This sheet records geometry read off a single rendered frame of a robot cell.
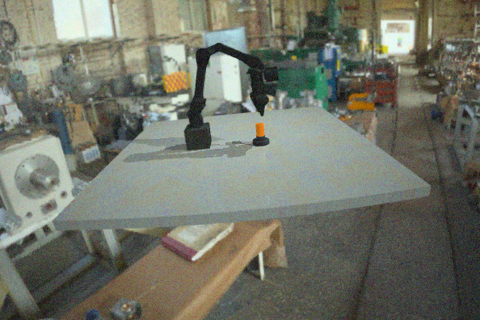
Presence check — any orange knob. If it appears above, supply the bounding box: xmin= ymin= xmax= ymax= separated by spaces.
xmin=255 ymin=123 xmax=264 ymax=137

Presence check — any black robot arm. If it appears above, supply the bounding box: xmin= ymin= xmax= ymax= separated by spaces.
xmin=187 ymin=43 xmax=279 ymax=128

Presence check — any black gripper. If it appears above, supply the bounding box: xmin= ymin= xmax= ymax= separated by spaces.
xmin=250 ymin=82 xmax=269 ymax=116

